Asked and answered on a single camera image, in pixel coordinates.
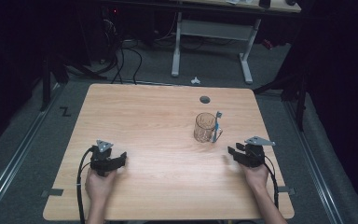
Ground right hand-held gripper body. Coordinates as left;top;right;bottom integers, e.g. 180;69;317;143
243;135;277;169

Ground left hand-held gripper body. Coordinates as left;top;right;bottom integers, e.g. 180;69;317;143
89;138;115;177

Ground blue toothbrush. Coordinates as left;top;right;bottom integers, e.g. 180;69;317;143
212;110;224;144

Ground clear glass mug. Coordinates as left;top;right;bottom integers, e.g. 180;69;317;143
193;111;224;144

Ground person's right hand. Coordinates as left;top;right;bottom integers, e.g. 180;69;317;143
240;162;270;190

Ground person's left hand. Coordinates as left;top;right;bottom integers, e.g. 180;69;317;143
84;167;118;203

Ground grey tape strip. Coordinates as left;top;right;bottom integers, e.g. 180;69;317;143
278;185;296;196
40;188;64;198

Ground black metal stand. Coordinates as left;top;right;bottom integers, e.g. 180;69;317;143
253;70;310;132
39;52;107;112

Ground white-framed wooden desk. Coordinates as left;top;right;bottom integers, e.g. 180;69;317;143
167;0;302;85

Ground dark computer tower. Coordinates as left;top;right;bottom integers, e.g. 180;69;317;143
101;6;123;63

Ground white papers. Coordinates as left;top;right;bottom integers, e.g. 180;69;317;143
225;0;255;6

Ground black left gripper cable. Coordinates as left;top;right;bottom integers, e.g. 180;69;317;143
76;146;95;224

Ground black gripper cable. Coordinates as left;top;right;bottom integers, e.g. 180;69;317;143
76;146;95;224
262;154;281;210

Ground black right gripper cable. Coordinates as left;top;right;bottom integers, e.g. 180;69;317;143
262;154;281;210

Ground metal floor rail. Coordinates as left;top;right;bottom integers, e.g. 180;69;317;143
0;83;63;218
283;101;345;224

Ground black floor cables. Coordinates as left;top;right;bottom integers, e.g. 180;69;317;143
111;39;144;86

